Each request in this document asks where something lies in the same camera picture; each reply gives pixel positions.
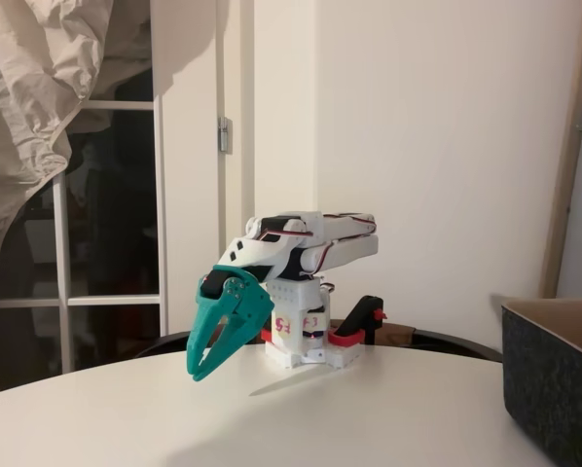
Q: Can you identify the white glazed door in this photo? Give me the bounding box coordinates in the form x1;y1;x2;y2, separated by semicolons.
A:
0;67;224;376

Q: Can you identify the dark grey felt basket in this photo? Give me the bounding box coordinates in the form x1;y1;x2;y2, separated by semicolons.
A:
500;299;582;467

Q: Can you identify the black table clamp red knob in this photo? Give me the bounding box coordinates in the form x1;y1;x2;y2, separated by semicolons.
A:
337;294;387;347

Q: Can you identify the beige crumpled curtain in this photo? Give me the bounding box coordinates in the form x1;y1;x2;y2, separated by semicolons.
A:
0;0;154;398

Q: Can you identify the dark curved chair backrest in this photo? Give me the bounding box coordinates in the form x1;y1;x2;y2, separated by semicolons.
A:
134;318;505;364

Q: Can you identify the wood framed translucent panel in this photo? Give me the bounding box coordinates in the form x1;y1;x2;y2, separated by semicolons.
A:
537;0;582;301

